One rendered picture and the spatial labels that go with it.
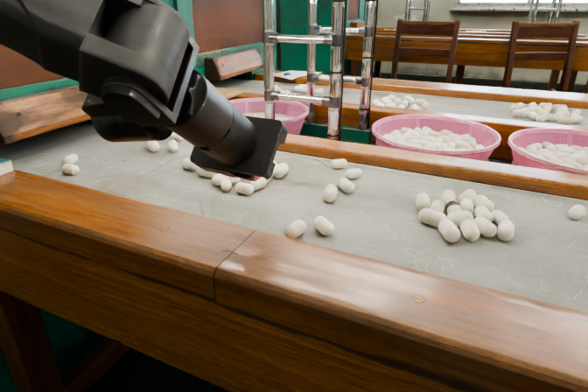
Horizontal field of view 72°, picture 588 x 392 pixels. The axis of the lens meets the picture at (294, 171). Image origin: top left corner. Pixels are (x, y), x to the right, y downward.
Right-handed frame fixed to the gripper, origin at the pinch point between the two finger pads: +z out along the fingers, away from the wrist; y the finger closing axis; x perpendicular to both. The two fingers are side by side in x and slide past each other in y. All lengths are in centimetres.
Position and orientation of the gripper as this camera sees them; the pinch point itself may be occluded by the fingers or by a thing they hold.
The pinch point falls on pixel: (267, 168)
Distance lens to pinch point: 53.1
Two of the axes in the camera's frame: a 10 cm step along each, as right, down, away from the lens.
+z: 3.4, 3.1, 8.9
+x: -2.7, 9.3, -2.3
